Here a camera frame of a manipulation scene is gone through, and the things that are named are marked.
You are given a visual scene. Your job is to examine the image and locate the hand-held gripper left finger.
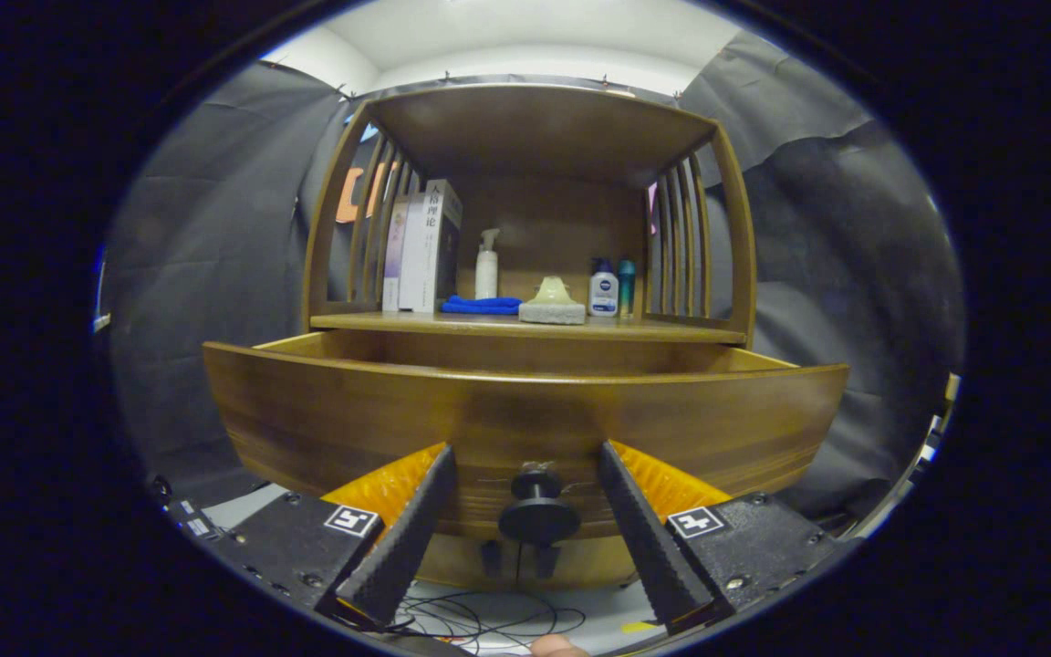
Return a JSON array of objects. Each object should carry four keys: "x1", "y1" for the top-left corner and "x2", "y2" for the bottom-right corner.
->
[{"x1": 206, "y1": 443, "x2": 458, "y2": 632}]

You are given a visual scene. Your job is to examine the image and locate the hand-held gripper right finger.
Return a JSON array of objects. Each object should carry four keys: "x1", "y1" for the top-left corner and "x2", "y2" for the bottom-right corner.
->
[{"x1": 597, "y1": 440, "x2": 859, "y2": 637}]

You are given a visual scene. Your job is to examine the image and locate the black drawer knob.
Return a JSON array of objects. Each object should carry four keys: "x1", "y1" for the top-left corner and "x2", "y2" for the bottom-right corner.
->
[{"x1": 498, "y1": 468, "x2": 581, "y2": 548}]

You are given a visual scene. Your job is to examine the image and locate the wooden drawer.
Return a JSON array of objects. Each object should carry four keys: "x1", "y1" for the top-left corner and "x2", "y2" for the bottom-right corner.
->
[{"x1": 203, "y1": 330, "x2": 850, "y2": 541}]

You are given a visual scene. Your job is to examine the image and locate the pale green handled sponge brush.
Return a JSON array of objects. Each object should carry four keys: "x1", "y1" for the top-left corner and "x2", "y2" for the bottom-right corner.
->
[{"x1": 518, "y1": 276, "x2": 587, "y2": 326}]

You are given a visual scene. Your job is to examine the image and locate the wooden cabinet door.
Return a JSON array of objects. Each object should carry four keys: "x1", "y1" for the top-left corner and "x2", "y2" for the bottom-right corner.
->
[
  {"x1": 416, "y1": 531, "x2": 519, "y2": 589},
  {"x1": 518, "y1": 534, "x2": 643, "y2": 589}
]

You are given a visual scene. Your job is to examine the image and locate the wooden countertop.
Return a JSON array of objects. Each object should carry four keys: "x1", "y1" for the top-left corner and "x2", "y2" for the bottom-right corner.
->
[{"x1": 310, "y1": 310, "x2": 749, "y2": 346}]

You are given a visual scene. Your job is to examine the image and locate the wooden cabinet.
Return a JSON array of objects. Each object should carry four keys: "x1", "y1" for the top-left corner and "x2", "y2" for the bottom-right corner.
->
[{"x1": 203, "y1": 84, "x2": 850, "y2": 589}]

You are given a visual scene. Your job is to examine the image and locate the black equipment box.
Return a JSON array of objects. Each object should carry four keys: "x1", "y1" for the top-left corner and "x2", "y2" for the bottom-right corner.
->
[{"x1": 165, "y1": 497, "x2": 245, "y2": 550}]

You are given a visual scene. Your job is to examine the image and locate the folded blue cloth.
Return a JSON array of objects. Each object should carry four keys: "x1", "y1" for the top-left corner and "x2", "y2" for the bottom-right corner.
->
[{"x1": 440, "y1": 294, "x2": 523, "y2": 316}]

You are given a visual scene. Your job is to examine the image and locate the white lotion bottle blue cap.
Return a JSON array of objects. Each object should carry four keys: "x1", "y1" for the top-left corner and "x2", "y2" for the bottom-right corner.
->
[{"x1": 588, "y1": 258, "x2": 619, "y2": 318}]

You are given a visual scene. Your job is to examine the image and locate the white pump bottle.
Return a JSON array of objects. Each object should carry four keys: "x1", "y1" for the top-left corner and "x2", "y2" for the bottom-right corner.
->
[{"x1": 475, "y1": 228, "x2": 501, "y2": 300}]

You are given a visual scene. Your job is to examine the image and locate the thin pale purple book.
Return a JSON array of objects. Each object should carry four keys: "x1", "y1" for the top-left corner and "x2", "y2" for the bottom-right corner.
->
[{"x1": 382, "y1": 193, "x2": 410, "y2": 313}]

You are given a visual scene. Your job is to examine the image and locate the thick white book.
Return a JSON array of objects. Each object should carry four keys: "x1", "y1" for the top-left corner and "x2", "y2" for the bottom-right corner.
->
[{"x1": 398, "y1": 179, "x2": 463, "y2": 314}]

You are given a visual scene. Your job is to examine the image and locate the black floor cables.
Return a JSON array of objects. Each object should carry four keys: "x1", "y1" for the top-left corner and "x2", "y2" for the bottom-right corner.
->
[{"x1": 389, "y1": 589, "x2": 588, "y2": 651}]

